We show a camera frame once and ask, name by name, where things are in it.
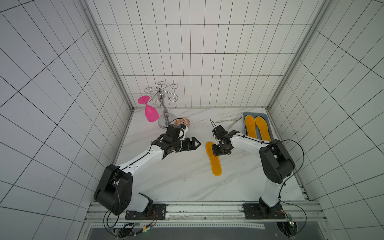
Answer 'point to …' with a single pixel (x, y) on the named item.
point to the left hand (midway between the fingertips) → (192, 147)
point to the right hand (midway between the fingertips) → (211, 153)
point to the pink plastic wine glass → (151, 114)
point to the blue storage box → (255, 115)
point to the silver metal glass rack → (166, 118)
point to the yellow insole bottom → (250, 123)
